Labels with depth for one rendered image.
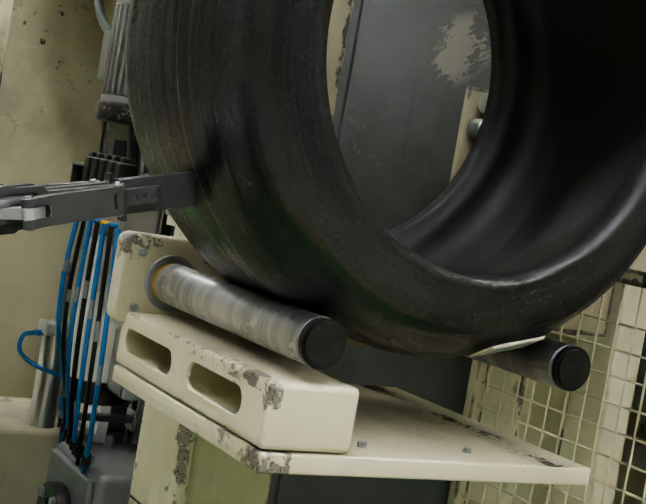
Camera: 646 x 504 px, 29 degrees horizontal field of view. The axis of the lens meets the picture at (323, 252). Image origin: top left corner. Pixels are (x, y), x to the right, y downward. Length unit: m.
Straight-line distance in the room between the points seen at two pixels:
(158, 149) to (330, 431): 0.30
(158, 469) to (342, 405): 0.45
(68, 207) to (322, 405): 0.27
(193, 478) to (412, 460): 0.39
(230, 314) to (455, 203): 0.37
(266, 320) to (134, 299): 0.28
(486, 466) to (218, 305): 0.29
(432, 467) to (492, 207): 0.41
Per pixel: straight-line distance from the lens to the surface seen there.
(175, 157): 1.13
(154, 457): 1.51
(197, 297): 1.25
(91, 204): 1.04
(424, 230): 1.42
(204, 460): 1.47
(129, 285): 1.36
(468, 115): 1.72
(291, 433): 1.07
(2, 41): 1.65
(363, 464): 1.12
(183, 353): 1.22
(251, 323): 1.14
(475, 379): 1.65
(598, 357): 1.72
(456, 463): 1.17
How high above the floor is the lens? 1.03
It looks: 3 degrees down
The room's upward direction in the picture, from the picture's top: 10 degrees clockwise
